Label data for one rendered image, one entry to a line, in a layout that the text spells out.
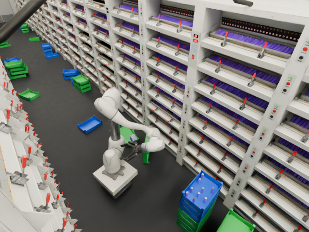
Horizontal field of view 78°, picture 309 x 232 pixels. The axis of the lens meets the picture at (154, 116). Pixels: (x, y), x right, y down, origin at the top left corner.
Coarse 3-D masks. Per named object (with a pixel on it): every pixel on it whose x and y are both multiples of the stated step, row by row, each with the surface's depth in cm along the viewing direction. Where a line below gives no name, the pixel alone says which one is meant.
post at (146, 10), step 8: (144, 0) 173; (152, 0) 178; (160, 0) 184; (144, 8) 177; (152, 8) 182; (144, 16) 181; (144, 24) 185; (144, 32) 190; (152, 32) 196; (144, 48) 201; (144, 56) 206; (144, 64) 212; (144, 72) 219; (144, 80) 225; (144, 88) 233; (144, 112) 257
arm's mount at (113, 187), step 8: (104, 168) 201; (128, 168) 200; (96, 176) 193; (104, 176) 193; (120, 176) 193; (128, 176) 193; (104, 184) 186; (112, 184) 186; (120, 184) 186; (112, 192) 180
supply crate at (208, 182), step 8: (200, 176) 168; (208, 176) 164; (192, 184) 162; (200, 184) 162; (208, 184) 162; (216, 184) 162; (184, 192) 148; (192, 192) 156; (200, 192) 156; (208, 192) 156; (216, 192) 151; (192, 200) 151; (200, 200) 151; (208, 200) 151; (200, 208) 146
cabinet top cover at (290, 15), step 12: (168, 0) 151; (180, 0) 142; (192, 0) 134; (216, 0) 130; (228, 0) 130; (240, 12) 112; (252, 12) 107; (264, 12) 103; (276, 12) 99; (288, 12) 98; (300, 12) 99
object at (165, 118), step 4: (148, 100) 242; (152, 100) 245; (148, 104) 244; (152, 104) 242; (152, 108) 238; (156, 112) 233; (160, 112) 230; (160, 116) 230; (164, 116) 225; (168, 116) 223; (168, 120) 220; (172, 124) 215; (176, 124) 214; (176, 128) 214
